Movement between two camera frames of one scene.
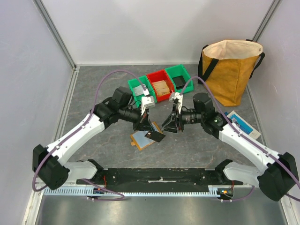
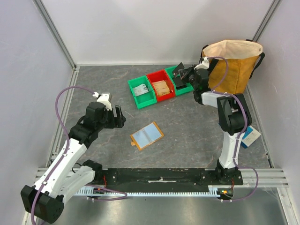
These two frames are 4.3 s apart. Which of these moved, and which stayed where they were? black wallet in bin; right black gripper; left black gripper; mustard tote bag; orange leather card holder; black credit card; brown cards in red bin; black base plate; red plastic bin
Moved: black credit card; right black gripper; left black gripper
Stayed: black base plate; red plastic bin; orange leather card holder; mustard tote bag; brown cards in red bin; black wallet in bin
